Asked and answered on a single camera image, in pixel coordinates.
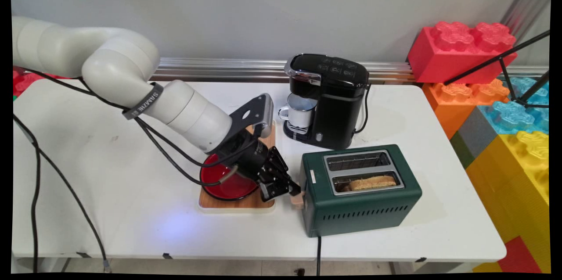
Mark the white enamel mug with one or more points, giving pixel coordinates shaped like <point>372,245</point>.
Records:
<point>302,117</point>

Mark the black coffee machine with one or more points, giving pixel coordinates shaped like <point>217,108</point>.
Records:
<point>338,104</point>

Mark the slice of toast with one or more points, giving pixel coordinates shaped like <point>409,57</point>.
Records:
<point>373,182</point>

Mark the red toy block behind arm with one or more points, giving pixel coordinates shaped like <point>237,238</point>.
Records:
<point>26,82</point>

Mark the large orange toy block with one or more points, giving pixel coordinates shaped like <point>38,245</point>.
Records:
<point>448,104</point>

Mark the green two-slot toaster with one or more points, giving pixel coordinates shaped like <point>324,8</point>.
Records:
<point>364,212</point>

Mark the large yellow toy block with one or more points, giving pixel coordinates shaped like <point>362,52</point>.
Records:
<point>513,192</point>

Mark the red bowl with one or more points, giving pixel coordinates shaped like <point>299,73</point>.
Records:
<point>228,188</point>

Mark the black tripod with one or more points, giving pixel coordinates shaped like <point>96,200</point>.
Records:
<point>505,71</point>

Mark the large red toy block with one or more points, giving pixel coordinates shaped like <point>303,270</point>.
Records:
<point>443,58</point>

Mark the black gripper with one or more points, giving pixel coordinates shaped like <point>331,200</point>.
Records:
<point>248,157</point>

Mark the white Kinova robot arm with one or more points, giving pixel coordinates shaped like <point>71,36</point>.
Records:
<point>118,65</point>

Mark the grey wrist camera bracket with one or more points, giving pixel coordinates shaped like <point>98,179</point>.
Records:
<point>257,111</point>

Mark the wooden tray with white rim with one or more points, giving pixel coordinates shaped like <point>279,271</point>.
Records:
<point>237,206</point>

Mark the horizontal aluminium rail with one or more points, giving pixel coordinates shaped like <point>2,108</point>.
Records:
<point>219,67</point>

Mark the slanted aluminium profile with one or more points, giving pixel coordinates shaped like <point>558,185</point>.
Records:
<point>524,3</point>

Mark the wooden toaster lever knob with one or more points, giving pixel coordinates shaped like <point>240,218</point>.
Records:
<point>298,202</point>

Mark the translucent blue toy block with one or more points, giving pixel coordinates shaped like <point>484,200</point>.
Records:
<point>533,89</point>
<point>509,117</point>

